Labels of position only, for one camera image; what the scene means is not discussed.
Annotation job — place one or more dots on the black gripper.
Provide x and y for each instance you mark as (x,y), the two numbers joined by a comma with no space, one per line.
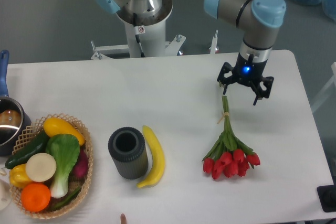
(248,73)

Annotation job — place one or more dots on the red tulip bouquet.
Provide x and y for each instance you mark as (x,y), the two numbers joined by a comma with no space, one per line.
(229,156)

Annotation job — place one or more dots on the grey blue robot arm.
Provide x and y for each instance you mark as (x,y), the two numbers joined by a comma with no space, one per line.
(260,20)

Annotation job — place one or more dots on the fingertip at bottom edge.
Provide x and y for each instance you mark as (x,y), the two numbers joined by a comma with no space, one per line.
(123,219)

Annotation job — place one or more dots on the yellow plastic banana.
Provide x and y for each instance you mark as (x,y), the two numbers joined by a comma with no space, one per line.
(158,159)

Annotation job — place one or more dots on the dark grey ribbed vase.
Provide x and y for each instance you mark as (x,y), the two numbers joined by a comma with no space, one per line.
(127,149)

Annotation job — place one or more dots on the black device at edge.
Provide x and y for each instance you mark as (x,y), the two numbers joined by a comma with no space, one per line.
(327,197)

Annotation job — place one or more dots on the purple red sweet potato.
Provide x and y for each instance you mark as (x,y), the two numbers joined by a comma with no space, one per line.
(81,167)

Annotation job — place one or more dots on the green bok choy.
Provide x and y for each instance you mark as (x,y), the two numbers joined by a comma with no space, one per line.
(65,149)

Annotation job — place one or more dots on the yellow squash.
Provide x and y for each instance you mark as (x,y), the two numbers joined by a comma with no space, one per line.
(54,126)

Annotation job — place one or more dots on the woven wicker basket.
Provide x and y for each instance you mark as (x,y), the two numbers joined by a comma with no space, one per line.
(27,135)

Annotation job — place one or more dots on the dark green cucumber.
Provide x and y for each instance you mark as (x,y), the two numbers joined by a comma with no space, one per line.
(35,146)

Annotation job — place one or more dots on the green chili pepper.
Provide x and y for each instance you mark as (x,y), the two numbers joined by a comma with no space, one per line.
(66,200)

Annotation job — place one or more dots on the white round radish slice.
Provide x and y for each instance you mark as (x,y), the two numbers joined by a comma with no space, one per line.
(41,167)

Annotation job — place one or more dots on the orange fruit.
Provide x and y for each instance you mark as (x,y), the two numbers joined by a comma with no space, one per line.
(35,197)

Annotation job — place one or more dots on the yellow bell pepper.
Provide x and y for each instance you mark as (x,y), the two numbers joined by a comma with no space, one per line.
(18,176)

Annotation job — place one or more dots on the white frame at right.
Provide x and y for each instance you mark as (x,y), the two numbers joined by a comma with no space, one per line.
(324,93)

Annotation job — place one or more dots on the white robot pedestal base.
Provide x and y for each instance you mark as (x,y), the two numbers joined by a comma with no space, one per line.
(145,28)

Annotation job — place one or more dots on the blue handled saucepan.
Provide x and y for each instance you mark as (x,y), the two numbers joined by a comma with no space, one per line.
(13,117)

